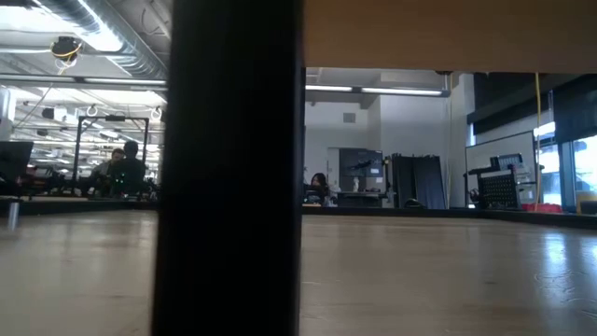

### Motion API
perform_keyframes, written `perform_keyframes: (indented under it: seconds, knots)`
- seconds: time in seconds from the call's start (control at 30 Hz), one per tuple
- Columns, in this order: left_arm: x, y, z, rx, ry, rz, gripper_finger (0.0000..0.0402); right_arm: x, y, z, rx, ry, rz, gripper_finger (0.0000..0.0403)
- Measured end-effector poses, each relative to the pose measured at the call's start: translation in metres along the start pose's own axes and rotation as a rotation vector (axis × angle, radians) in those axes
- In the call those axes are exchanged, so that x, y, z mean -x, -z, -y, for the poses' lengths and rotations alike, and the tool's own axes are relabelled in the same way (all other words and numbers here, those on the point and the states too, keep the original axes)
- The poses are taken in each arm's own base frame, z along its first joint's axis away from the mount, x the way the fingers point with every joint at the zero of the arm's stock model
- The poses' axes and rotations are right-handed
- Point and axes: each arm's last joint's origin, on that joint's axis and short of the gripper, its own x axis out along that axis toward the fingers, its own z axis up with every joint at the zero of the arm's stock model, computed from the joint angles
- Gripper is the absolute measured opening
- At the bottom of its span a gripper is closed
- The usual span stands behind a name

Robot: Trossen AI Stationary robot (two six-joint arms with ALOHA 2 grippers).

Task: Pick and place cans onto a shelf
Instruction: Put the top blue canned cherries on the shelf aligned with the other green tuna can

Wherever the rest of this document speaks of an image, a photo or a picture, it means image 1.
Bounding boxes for red bins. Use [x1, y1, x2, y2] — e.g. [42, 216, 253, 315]
[520, 202, 565, 216]

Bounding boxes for yellow background object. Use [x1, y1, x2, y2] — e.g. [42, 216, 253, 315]
[576, 189, 597, 216]

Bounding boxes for grey metal post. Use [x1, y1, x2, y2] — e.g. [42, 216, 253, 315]
[7, 200, 21, 231]

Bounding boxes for whiteboard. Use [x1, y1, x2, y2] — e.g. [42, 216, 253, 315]
[464, 130, 537, 206]

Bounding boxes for wooden shelf board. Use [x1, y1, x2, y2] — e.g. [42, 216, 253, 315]
[302, 0, 597, 76]

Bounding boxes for black shelf corner post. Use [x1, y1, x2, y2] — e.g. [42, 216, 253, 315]
[149, 0, 305, 336]

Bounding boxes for black window blind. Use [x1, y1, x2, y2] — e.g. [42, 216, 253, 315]
[552, 74, 597, 145]

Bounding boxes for black folding panels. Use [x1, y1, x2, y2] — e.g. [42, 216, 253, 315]
[390, 152, 448, 210]

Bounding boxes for black ceiling cable reel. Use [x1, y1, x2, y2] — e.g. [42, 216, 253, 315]
[49, 35, 84, 63]

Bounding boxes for black background station frame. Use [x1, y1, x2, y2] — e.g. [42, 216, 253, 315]
[72, 115, 151, 188]

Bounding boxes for dark background desk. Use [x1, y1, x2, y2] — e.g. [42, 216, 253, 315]
[335, 189, 391, 209]

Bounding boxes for long ceiling light bar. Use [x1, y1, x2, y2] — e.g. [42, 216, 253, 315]
[0, 73, 451, 98]

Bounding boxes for black pegboard cart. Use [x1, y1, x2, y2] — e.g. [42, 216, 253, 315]
[463, 152, 546, 211]

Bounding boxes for silver ceiling duct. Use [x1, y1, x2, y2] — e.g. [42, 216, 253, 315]
[36, 0, 174, 80]

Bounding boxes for black background monitor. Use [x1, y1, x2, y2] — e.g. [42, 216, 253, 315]
[0, 140, 35, 178]

